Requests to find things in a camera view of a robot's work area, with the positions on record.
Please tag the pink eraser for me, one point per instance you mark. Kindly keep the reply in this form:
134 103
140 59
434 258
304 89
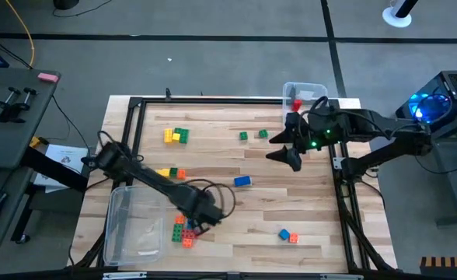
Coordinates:
48 77

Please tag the black round base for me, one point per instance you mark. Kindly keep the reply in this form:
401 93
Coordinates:
66 4

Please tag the black metal table frame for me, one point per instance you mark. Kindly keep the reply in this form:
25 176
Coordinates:
213 102

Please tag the clear plastic storage bin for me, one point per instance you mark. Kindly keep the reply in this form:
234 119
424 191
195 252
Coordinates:
314 88
135 241

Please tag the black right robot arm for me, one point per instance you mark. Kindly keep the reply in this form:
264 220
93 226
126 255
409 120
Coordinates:
388 151

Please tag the white round-base stand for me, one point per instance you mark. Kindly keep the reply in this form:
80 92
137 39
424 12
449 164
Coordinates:
395 18

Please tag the small orange toy block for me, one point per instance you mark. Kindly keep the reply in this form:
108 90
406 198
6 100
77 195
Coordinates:
180 219
187 243
181 174
294 238

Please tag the large yellow toy block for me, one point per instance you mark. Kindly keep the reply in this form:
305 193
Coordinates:
168 132

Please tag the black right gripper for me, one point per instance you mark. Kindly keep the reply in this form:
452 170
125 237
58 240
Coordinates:
318 130

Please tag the black orange striped object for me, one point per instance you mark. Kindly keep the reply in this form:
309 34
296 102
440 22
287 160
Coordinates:
446 266

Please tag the black desk crossbar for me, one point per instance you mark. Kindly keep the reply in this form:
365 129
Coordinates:
46 167

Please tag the dark grey desk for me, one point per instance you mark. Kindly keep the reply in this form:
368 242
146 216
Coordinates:
18 136

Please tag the black clamp mount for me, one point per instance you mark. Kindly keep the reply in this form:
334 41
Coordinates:
7 113

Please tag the white paper sheet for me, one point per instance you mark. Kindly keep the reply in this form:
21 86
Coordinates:
67 155

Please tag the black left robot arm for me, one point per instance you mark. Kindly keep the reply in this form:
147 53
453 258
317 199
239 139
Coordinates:
151 177

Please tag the silver bracket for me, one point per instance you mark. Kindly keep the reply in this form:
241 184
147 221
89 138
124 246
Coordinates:
123 275
341 277

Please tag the silver mounting plate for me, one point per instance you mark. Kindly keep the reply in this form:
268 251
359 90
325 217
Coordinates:
338 163

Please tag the large green toy block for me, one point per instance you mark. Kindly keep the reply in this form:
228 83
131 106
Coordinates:
177 233
185 136

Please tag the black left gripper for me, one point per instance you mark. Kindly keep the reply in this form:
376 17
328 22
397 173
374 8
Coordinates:
197 206

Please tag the black desk foot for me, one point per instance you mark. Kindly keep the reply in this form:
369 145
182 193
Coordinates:
20 233

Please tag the large blue toy block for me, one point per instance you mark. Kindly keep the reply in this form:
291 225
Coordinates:
243 181
190 224

